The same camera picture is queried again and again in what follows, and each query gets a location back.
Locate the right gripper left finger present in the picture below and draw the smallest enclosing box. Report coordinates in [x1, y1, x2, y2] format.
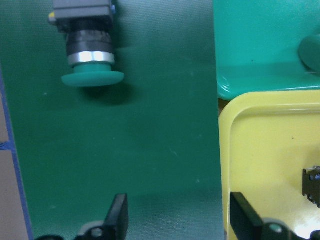
[103, 193, 129, 240]

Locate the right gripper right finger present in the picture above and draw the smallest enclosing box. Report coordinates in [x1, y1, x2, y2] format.
[230, 192, 264, 240]

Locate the green push button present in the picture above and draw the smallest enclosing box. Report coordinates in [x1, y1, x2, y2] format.
[48, 0, 125, 88]
[298, 34, 320, 73]

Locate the yellow plastic tray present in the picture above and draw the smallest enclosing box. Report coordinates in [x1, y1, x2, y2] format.
[219, 90, 320, 240]

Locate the green conveyor belt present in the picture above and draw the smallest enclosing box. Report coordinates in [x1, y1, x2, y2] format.
[0, 0, 225, 240]

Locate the green plastic tray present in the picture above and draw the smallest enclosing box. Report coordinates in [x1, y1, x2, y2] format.
[213, 0, 320, 100]

